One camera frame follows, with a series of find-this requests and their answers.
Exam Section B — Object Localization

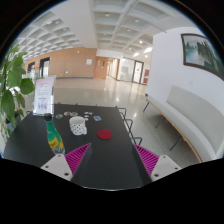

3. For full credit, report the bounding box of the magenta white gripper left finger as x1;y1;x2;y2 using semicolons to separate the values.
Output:
42;143;91;181

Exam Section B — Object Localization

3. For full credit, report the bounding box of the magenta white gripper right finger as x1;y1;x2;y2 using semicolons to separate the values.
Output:
134;144;181;181

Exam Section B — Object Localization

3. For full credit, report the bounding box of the green plastic water bottle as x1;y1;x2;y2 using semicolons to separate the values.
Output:
44;113;65;154

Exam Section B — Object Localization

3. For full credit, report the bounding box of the white polka dot mug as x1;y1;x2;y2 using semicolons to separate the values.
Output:
69;116;87;136

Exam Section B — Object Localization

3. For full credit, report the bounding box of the dark round coaster left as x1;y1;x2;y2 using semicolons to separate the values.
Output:
55;114;63;119

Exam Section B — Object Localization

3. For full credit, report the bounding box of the red round coaster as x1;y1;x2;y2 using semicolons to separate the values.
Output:
97;129;112;140

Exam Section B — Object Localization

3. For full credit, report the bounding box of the colourful round coaster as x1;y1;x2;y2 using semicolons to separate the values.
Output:
64;111;78;117

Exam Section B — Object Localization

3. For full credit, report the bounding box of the blue square coaster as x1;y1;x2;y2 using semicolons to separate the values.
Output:
94;116;102;121

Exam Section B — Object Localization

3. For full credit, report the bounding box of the long white bench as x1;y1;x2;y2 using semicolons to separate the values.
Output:
146;86;224;162

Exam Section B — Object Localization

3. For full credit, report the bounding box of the pink white sign stand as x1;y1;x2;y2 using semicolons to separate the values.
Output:
33;76;55;116

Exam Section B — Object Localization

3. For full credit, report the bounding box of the green leafy potted plant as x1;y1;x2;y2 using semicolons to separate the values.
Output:
0;42;34;141

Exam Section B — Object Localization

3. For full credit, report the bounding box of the framed landscape painting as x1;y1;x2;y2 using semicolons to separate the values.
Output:
181;33;224;80

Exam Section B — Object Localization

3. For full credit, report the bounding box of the black metal chair frame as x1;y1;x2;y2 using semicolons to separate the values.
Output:
115;106;127;119
124;118;143;145

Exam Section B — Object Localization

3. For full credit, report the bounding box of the black metal chair frame far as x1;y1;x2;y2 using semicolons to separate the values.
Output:
115;106;127;119

